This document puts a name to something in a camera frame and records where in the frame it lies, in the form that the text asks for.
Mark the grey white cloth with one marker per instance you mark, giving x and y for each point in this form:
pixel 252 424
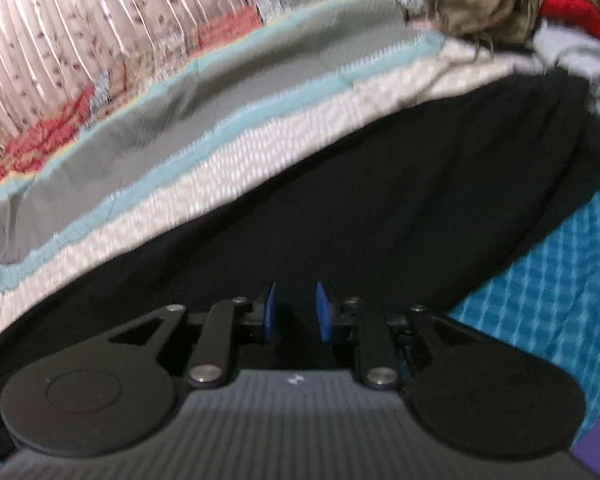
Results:
pixel 580 55

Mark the leaf print pleated curtain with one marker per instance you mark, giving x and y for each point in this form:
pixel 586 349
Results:
pixel 80 25

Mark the red cloth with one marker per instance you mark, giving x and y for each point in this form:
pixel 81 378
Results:
pixel 575 10

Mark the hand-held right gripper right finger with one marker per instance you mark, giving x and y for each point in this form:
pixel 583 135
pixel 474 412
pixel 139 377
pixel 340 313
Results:
pixel 324 312

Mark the black pants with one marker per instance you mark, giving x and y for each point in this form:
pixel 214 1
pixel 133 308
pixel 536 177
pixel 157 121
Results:
pixel 380 185

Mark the red patchwork quilt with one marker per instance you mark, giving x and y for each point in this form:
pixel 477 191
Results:
pixel 45 135

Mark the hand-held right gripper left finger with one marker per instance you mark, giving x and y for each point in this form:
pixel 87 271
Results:
pixel 270 312

